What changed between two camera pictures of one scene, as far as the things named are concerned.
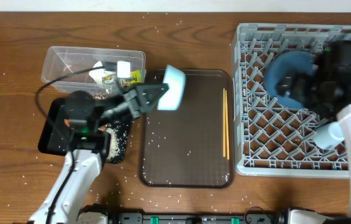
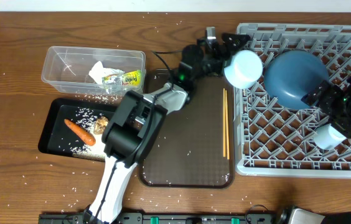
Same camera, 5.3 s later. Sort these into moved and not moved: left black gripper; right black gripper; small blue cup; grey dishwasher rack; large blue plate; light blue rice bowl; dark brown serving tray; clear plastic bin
Moved: light blue rice bowl; left black gripper; right black gripper
Not moved: small blue cup; clear plastic bin; grey dishwasher rack; large blue plate; dark brown serving tray
